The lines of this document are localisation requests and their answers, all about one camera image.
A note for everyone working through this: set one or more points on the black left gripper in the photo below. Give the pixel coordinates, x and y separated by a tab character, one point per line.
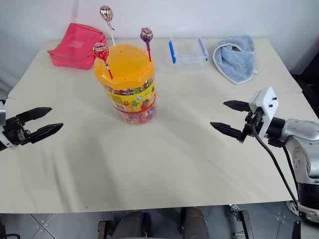
15	130

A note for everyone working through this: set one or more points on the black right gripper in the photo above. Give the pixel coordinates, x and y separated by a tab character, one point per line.
254	122

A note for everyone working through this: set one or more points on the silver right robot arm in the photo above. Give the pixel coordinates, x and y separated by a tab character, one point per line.
300	132

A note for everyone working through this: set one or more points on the red lollipop with red stick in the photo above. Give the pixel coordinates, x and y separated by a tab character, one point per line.
100	51

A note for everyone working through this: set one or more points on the purple lollipop with pink stick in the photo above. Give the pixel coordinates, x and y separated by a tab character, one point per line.
146	35

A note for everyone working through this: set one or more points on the lollipop with white stick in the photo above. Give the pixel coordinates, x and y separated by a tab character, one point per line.
106	12

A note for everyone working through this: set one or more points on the light blue towel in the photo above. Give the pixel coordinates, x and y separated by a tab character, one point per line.
236	62

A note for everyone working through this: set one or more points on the clear box with blue latches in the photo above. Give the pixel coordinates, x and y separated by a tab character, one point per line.
188	58

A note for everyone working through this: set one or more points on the red fabric pouch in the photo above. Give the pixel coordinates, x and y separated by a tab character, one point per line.
72	49

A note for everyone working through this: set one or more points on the cream tablecloth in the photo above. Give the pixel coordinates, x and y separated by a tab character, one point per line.
159	161

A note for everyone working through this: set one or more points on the dark furniture beside table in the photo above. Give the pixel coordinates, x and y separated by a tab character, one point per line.
309	69

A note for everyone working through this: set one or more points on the candy jar with orange lid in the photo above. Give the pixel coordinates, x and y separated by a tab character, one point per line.
124	72

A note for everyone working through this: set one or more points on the dark rounded shape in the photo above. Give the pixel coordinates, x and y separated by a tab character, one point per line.
195	224
130	226

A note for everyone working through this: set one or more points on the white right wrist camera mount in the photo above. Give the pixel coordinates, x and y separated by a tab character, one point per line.
266	99

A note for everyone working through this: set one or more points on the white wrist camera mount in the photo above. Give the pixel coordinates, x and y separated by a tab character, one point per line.
266	99
1	112

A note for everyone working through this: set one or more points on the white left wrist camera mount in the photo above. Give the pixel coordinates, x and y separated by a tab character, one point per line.
1	112

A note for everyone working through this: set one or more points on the black table frame bracket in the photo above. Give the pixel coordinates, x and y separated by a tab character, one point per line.
243	221

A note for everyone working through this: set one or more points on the brown table frame bracket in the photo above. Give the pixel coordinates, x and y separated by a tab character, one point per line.
104	230

